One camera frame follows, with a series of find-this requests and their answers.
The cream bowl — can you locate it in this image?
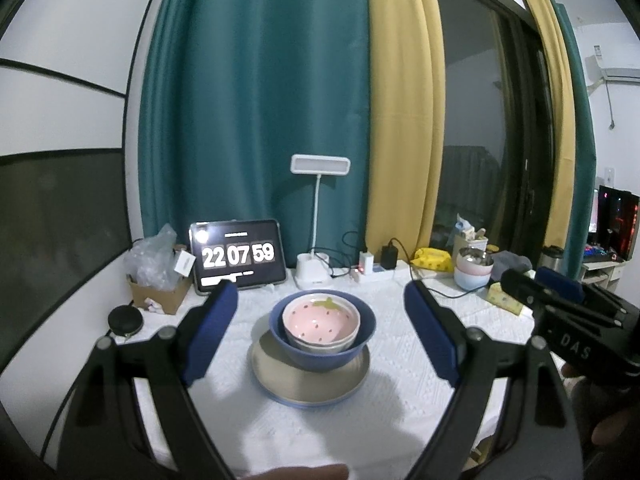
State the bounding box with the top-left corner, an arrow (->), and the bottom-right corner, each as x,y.
286,327 -> 360,357

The long black cable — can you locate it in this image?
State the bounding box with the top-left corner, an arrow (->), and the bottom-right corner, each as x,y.
387,236 -> 488,300

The plain pink bowl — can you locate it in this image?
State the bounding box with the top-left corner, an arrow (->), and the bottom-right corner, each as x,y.
457,255 -> 494,277

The beige plate blue rim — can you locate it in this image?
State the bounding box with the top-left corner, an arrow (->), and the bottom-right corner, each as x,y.
250,332 -> 372,406

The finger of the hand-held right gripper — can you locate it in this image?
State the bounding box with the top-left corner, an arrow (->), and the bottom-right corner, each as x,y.
501,268 -> 627,329
536,266 -> 640,314

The yellow wipes pack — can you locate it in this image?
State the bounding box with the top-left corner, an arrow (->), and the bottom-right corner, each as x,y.
414,247 -> 453,273

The pink strawberry bowl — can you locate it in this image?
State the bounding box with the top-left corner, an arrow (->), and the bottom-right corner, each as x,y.
282,296 -> 361,346

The white air conditioner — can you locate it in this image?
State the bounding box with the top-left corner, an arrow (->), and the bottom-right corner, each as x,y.
585,52 -> 640,93

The pale blue bowl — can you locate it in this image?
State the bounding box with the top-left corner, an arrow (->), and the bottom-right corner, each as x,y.
453,265 -> 493,291

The looped black cable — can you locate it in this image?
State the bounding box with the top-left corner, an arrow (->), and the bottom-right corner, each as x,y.
342,231 -> 368,267

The cardboard box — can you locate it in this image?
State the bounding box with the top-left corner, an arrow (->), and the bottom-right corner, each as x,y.
127,272 -> 193,316

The tablet with clock display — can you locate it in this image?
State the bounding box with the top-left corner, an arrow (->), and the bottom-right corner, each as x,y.
189,219 -> 288,296

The white woven basket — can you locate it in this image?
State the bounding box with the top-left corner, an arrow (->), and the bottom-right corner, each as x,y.
452,237 -> 488,258

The yellow curtain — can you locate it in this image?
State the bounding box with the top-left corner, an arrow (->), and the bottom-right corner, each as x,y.
365,0 -> 447,261
515,0 -> 576,253

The black round puck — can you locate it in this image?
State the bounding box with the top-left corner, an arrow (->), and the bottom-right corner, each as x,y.
108,305 -> 144,336

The white power strip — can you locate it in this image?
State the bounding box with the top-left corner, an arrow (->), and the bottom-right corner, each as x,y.
350,266 -> 401,284

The lamp cable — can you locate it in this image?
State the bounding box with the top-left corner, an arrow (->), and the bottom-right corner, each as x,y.
307,247 -> 352,279

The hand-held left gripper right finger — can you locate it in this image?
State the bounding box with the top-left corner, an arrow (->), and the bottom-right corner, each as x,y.
403,280 -> 583,480

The yellow tissue box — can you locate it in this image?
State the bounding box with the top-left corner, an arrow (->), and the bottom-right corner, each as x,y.
486,282 -> 533,317

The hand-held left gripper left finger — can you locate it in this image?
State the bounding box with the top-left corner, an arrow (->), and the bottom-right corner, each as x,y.
57,280 -> 240,480

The white desk lamp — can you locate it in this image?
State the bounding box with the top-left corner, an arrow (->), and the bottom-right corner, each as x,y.
291,154 -> 352,291

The grey cloth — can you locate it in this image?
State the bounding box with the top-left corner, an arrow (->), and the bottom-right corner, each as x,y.
491,251 -> 533,283

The steel thermos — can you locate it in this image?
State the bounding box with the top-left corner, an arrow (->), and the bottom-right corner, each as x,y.
539,246 -> 565,273

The person's left hand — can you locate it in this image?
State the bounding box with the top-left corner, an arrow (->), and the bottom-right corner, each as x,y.
245,464 -> 351,480

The teal curtain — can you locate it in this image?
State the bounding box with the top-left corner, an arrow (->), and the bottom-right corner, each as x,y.
545,0 -> 598,261
139,0 -> 373,273

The clear plastic bag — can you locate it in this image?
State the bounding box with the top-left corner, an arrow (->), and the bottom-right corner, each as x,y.
123,224 -> 178,291

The person's right hand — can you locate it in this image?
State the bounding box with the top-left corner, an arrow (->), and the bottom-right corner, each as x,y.
560,360 -> 640,466

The steel bowl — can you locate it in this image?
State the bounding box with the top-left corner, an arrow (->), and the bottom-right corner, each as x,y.
458,247 -> 493,266

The sliding glass door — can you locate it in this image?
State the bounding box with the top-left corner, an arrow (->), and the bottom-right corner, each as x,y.
430,0 -> 556,261

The computer with red lights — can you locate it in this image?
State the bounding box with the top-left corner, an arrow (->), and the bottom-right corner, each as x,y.
597,185 -> 640,263

